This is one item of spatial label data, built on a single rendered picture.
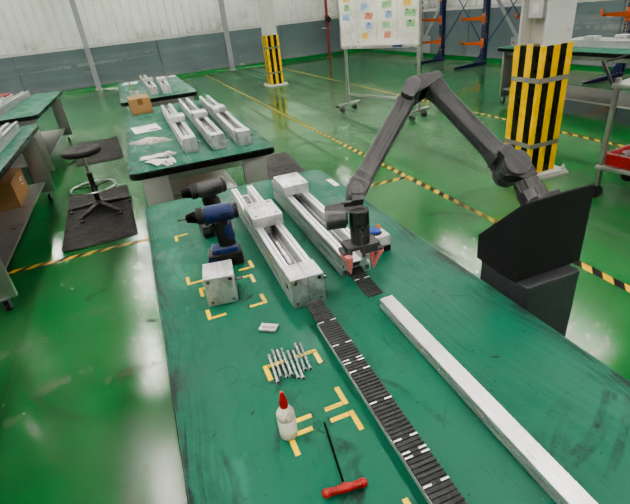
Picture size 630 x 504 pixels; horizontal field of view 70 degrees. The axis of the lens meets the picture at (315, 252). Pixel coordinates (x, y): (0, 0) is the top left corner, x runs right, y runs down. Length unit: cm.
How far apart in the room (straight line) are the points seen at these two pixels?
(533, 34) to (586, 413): 380
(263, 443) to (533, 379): 60
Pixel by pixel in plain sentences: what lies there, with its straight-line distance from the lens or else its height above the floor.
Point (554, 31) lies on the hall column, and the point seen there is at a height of 120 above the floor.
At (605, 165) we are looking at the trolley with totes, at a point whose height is 26.
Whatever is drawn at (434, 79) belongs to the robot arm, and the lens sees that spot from 151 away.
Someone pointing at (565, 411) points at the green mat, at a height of 78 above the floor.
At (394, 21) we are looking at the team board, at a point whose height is 128.
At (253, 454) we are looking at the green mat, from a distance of 98.
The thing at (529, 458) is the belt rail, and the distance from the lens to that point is 94.
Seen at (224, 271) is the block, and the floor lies 87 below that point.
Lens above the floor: 154
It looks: 28 degrees down
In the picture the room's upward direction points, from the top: 6 degrees counter-clockwise
